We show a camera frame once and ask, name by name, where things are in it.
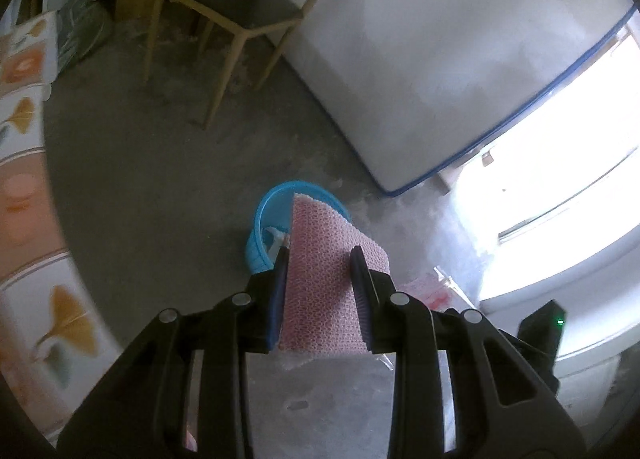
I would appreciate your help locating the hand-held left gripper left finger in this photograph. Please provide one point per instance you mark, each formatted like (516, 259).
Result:
(275, 304)

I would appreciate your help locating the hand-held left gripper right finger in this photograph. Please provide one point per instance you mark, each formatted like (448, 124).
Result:
(362, 299)

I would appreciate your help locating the pink sponge cloth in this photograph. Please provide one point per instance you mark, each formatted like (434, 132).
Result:
(320, 279)

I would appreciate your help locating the blue plastic mesh basket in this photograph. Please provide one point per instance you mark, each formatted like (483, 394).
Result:
(265, 211)

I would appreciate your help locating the clear plastic wrapper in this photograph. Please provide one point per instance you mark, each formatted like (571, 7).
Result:
(435, 289)

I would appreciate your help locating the table with patterned cloth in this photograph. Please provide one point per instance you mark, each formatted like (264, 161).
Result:
(30, 189)

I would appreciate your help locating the white mattress blue edge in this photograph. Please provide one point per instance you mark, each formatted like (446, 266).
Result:
(450, 39)

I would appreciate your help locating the large white plastic bag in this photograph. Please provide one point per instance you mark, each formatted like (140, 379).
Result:
(85, 14)

